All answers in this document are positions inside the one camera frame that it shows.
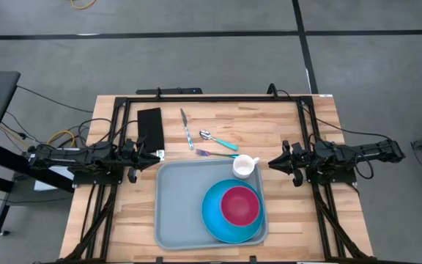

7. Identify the black floor cable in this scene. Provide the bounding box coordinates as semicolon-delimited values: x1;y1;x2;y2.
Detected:
15;84;95;114

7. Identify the black metal table frame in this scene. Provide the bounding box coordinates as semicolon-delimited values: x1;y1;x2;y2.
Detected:
61;93;373;264

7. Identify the black cloth napkin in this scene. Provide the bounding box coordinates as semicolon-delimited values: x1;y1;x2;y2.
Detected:
137;107;166;155

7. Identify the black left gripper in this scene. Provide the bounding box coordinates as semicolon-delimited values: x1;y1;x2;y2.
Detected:
121;136;160;172

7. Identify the knife with blue handle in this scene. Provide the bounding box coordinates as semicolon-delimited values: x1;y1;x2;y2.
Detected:
179;108;195;151

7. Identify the blue plate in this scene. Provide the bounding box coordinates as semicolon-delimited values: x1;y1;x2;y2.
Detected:
201;178;266;244

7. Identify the grey plastic tray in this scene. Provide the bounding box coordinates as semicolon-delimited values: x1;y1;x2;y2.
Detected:
154;158;270;252

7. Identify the red bowl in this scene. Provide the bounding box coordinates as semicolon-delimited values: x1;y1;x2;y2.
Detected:
220;186;262;227

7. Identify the fork with iridescent head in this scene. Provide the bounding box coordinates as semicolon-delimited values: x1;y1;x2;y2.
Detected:
195;148;240;160

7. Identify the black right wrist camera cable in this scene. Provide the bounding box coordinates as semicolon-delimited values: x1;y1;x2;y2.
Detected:
353;153;376;180

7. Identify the white paper sheet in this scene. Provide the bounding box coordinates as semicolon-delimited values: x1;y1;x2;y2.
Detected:
33;166;75;193

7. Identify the spoon with teal handle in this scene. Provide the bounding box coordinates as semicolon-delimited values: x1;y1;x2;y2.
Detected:
199;129;240;152

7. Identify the white ceramic mug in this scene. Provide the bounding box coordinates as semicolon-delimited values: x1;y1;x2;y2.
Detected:
232;154;261;180

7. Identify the yellow floor cable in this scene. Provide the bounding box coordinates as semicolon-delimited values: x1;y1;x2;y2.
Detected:
45;129;77;149
69;0;98;11

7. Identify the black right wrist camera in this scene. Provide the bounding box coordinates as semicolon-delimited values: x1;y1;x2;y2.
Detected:
292;167;305;188

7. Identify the black power strip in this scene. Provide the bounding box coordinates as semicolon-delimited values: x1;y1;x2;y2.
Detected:
135;87;204;96

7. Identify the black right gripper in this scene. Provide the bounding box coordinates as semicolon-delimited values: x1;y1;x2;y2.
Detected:
268;140;318;176

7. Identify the black power cable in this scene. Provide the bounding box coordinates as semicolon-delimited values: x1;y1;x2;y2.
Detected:
267;83;395;143

